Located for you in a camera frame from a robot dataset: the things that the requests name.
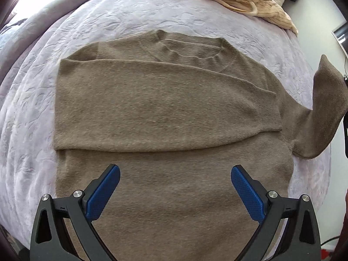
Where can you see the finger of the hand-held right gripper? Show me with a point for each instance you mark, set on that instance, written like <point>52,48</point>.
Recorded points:
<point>346,136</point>

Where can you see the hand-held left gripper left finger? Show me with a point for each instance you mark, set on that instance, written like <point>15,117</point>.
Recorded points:
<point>104,193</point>

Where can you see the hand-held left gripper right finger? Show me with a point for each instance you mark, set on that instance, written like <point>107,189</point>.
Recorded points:
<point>246,193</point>

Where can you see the taupe knit sweater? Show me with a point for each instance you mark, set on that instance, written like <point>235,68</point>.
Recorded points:
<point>168,108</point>

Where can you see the lavender embossed blanket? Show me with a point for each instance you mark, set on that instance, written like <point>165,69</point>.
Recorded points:
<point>32,130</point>

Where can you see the grey lilac quilt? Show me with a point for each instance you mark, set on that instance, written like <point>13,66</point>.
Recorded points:
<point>24,24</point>

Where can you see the wall screen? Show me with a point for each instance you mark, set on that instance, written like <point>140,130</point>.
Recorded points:
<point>341,39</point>

